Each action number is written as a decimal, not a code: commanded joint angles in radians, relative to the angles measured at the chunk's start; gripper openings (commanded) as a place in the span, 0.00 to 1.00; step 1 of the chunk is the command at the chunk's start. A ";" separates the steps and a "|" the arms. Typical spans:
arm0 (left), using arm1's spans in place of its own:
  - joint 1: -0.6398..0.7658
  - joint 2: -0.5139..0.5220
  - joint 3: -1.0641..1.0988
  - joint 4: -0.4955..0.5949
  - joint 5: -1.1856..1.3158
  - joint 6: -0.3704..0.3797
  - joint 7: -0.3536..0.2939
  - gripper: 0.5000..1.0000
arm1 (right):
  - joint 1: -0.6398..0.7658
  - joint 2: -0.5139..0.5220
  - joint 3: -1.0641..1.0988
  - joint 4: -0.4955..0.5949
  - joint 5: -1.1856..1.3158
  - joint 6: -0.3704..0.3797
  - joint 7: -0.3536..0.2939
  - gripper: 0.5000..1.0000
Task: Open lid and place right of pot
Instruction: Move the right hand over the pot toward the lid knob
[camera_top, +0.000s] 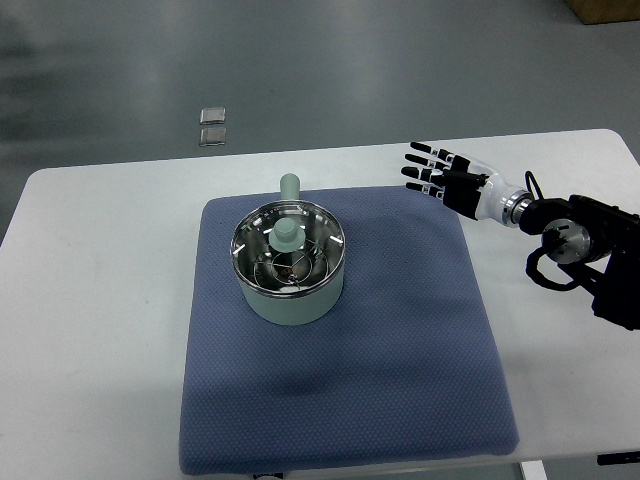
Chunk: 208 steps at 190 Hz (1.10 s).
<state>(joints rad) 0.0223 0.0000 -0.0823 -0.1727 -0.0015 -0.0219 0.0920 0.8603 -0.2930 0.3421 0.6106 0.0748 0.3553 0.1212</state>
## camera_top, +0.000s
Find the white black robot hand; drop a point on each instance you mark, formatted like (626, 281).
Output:
(466, 186)

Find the glass lid with green knob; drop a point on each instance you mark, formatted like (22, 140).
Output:
(285, 226)

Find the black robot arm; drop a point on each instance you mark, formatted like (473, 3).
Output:
(589, 244)

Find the green pot with steel interior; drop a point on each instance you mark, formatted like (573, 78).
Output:
(293, 311)

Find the blue quilted mat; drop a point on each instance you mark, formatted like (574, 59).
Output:
(403, 368)

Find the brown cardboard box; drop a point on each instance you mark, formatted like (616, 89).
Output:
(593, 12)

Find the lower metal floor plate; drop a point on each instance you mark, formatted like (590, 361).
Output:
(212, 136)

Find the metal floor plate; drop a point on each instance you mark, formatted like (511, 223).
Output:
(212, 115)
(212, 136)

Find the upper metal floor plate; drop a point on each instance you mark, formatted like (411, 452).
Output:
(212, 115)

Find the black table control panel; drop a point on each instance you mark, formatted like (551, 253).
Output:
(620, 458)

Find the steel wire steamer rack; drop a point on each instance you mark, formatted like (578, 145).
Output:
(290, 272)

